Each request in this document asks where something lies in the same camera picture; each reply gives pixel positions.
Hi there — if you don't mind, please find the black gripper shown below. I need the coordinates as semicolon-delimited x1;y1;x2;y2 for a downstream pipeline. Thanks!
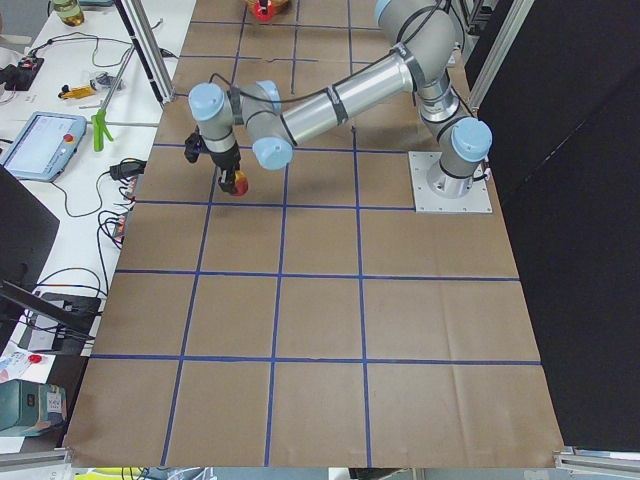
209;147;241;194

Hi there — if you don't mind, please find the red yellow apple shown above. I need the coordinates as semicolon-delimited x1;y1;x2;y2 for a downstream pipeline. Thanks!
231;170;249;196

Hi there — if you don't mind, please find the dark red apple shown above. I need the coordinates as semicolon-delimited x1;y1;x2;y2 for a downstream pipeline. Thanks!
252;0;276;22

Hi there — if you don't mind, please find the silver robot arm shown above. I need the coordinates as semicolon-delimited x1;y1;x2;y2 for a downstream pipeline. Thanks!
184;1;493;199

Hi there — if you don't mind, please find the brown wicker basket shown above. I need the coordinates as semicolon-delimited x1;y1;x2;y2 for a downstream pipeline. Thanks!
245;0;290;16

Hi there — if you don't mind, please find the blue teach pendant tablet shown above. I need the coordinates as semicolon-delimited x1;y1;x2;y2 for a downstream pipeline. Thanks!
1;111;87;182

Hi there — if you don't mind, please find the black monitor stand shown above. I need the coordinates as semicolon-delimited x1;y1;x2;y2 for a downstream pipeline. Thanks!
1;166;100;355

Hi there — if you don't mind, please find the teal box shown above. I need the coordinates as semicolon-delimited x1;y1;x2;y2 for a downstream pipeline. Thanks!
1;379;67;437

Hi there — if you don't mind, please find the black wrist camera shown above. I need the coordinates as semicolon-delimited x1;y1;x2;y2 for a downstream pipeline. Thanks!
184;130;206;164

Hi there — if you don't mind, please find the green handled grabber tool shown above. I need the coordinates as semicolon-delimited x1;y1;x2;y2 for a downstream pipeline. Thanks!
91;47;134;152

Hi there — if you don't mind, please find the aluminium frame post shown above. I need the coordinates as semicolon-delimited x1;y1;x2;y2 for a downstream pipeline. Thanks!
114;0;175;105

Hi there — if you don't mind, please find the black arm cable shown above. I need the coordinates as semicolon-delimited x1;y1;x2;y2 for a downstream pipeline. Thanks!
208;0;454;109

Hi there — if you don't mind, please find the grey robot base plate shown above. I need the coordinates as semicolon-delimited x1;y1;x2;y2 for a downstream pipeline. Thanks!
408;151;493;215

